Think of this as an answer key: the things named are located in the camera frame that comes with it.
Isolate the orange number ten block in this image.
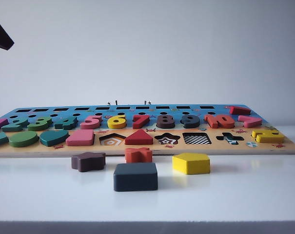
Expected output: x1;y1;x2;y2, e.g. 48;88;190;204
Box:
204;114;236;129

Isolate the green number three block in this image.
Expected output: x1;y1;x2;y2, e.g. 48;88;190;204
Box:
27;116;53;132

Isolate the yellow symbol block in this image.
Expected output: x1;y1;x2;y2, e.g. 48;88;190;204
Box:
251;130;285;144

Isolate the pink quadrilateral block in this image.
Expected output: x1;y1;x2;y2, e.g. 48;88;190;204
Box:
65;129;95;147

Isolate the red number seven block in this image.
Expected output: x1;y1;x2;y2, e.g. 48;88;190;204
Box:
132;114;152;129

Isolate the brown number eight block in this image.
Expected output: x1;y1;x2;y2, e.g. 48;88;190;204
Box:
156;114;176;129

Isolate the dark slate square block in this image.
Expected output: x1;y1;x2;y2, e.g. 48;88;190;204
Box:
113;162;159;192

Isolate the colourful wooden puzzle board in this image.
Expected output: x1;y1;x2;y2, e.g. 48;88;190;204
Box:
0;104;295;158

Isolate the pink angle symbol block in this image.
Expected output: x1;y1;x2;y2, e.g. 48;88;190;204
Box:
237;116;263;129

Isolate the yellow pentagon block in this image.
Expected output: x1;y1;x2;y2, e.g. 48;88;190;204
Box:
172;153;211;176

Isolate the teal heart block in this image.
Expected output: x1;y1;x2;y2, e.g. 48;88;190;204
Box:
39;130;70;147

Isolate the yellow number six block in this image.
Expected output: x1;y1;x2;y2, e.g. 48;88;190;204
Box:
107;114;127;130

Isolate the green oval block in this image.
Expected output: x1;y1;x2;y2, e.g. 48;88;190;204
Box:
8;131;39;148

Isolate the orange cross block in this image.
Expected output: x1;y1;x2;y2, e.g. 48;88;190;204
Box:
124;147;153;164

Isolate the teal number four block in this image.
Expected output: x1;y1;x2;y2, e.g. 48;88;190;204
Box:
54;116;79;131

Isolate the teal-green number two block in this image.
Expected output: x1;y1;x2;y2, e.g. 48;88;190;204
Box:
1;117;30;133

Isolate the pink number five block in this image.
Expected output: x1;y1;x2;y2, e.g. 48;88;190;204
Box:
80;114;103;130

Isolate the slate number nine block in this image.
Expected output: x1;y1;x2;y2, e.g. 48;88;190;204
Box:
182;114;201;129

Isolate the red triangle block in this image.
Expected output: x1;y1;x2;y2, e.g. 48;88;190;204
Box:
124;129;154;145

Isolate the red symbol block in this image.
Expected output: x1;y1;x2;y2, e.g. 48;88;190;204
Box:
229;106;252;115

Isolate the brown star block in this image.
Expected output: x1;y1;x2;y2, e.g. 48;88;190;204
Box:
71;151;106;173

